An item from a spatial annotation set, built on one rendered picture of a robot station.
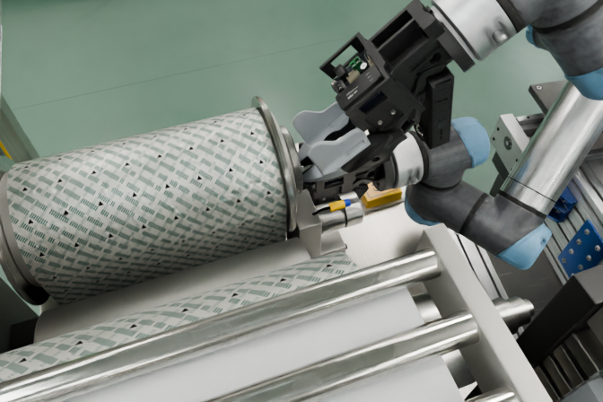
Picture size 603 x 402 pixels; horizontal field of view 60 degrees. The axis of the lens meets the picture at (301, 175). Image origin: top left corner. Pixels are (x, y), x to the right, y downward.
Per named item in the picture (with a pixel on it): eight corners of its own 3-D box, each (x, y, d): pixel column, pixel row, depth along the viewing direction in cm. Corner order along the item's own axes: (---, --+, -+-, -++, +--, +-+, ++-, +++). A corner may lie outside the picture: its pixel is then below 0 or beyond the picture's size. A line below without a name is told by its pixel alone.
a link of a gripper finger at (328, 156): (271, 164, 53) (336, 103, 51) (305, 182, 58) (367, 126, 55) (282, 186, 52) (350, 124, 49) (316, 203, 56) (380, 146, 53)
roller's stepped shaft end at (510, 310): (534, 337, 37) (551, 318, 34) (458, 365, 35) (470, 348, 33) (508, 297, 38) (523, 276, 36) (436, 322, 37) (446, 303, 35)
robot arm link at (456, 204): (450, 249, 83) (468, 210, 74) (391, 212, 87) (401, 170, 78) (475, 217, 86) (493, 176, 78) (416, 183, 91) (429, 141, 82)
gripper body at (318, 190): (292, 142, 69) (375, 121, 71) (293, 181, 76) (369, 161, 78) (311, 186, 65) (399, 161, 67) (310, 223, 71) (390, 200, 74)
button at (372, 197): (401, 199, 95) (403, 191, 94) (366, 209, 94) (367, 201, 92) (385, 170, 100) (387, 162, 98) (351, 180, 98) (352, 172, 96)
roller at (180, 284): (330, 366, 55) (336, 321, 46) (84, 452, 50) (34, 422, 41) (294, 270, 62) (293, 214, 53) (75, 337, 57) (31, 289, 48)
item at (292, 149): (279, 111, 56) (284, 163, 61) (261, 116, 55) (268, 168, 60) (301, 153, 50) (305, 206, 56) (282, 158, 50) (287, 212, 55)
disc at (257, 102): (297, 257, 57) (295, 170, 45) (292, 257, 57) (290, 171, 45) (259, 159, 65) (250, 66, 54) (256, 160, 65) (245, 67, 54)
